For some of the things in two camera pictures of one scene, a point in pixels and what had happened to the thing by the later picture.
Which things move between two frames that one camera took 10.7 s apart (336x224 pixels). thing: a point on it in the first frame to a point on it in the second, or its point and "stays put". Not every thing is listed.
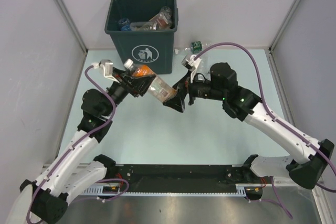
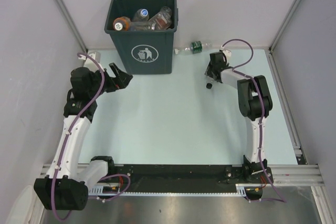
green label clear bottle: [195, 47] stays put
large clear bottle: [164, 20] stays put
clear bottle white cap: [205, 64] to [141, 15]
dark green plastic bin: [154, 48] stays put
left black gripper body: [118, 91] to [96, 78]
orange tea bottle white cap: [159, 88] to [122, 23]
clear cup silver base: [143, 26] stays put
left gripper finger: [139, 86] to [122, 81]
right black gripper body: [200, 88] to [209, 70]
